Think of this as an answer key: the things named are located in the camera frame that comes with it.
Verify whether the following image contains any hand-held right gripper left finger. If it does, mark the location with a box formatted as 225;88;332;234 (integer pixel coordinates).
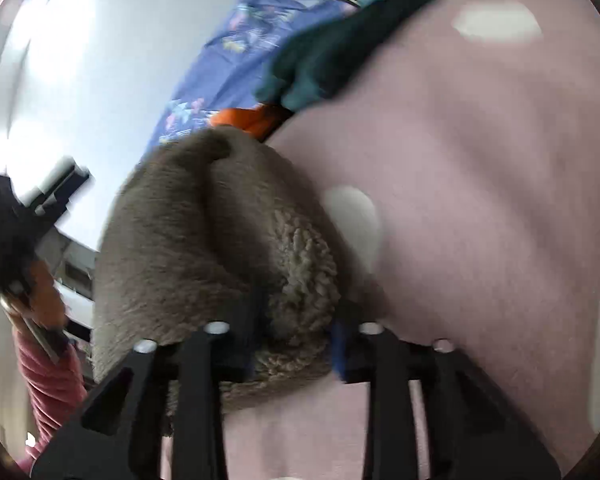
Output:
30;304;262;480

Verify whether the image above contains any person's left hand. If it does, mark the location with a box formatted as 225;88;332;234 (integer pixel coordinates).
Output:
26;259;69;333

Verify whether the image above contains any brown fleece jacket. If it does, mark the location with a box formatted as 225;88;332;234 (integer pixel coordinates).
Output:
91;126;382;417

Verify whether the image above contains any blue tree-print sheet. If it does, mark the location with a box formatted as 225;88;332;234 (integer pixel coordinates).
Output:
137;0;362;167

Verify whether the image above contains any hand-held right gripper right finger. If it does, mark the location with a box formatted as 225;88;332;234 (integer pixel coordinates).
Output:
330;301;564;480

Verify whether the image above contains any orange garment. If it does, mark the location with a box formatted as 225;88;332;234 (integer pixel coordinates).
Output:
210;102;294;142

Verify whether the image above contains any dark green garment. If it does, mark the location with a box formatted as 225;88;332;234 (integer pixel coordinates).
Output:
255;0;442;114

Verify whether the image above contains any person's left forearm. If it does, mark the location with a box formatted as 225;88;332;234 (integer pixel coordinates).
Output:
12;324;89;463

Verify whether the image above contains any pink dotted bed sheet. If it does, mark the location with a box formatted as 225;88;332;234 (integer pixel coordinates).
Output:
160;0;600;480

